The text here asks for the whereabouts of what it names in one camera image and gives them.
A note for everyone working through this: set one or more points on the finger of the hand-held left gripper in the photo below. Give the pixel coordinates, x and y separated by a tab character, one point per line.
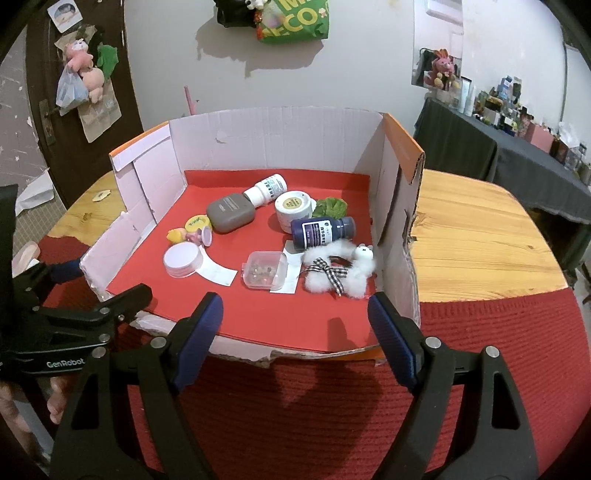
120	302
64	271

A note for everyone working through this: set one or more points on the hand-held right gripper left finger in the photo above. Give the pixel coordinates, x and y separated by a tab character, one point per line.
198	344

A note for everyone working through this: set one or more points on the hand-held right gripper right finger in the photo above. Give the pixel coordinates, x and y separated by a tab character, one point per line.
392	344

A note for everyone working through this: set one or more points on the white round jar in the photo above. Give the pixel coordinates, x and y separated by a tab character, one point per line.
182	258

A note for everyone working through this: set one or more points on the white fluffy scrunchie with bow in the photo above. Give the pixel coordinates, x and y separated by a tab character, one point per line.
360	272

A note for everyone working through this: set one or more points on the small yellow duck toy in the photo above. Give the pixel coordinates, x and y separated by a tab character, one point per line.
175	236

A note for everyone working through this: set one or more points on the clear small plastic box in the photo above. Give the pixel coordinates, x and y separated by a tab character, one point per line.
263	270

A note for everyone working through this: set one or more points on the small pink toy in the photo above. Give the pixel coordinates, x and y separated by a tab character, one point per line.
203	237

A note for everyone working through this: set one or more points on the yellow round tin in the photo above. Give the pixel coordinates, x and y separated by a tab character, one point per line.
196	224

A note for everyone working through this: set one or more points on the dark blue bottle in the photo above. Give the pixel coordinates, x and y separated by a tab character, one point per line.
318	232

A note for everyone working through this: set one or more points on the grey eyeshadow case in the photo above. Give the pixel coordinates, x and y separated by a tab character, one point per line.
228	212

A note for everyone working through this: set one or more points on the green leafy toy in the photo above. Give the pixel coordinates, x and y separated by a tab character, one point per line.
330	207

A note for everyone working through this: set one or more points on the white jar with yellow label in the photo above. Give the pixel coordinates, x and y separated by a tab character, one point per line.
294	207

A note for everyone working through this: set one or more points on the white pill bottle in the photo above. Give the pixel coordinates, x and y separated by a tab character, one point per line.
268	189

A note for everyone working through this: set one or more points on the orange cardboard box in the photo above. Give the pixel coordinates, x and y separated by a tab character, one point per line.
277	134

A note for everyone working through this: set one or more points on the person's left hand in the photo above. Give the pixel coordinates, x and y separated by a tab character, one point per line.
57	401

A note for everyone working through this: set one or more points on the pink case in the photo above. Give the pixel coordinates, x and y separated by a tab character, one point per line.
25	256

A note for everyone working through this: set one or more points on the small table sticker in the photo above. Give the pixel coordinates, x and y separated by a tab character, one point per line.
100	195

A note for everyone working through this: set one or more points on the white paper sheet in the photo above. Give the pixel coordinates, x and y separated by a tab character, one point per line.
37	191

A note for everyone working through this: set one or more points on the red knitted mat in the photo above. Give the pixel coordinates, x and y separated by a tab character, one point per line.
323	415

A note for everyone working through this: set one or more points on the translucent plastic bag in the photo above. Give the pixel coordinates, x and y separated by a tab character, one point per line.
69	92

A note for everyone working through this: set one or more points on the peach plush toy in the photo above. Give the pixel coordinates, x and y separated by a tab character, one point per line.
92	81

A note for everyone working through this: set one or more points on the pink stick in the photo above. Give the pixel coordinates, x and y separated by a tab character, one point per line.
189	101

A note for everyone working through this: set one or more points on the dark tablecloth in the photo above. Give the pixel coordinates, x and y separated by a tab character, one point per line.
461	143

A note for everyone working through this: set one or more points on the green plush toy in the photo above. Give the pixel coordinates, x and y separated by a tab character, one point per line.
107	60

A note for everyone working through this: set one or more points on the pink pig plush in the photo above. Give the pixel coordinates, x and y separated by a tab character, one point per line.
78	55

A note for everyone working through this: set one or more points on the photo sticker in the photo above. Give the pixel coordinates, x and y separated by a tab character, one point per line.
64	10

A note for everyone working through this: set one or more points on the group of cosmetics bottles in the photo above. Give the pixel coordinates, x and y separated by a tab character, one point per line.
508	106

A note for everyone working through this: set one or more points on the pink bunny plush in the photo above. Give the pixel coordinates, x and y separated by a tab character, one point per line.
441	69

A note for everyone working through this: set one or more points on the black bag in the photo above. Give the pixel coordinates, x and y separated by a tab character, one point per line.
231	14

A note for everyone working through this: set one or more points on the wall mirror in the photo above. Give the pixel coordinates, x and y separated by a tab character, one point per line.
443	27

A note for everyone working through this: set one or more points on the white board with black frame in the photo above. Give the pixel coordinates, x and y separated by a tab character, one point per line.
579	83

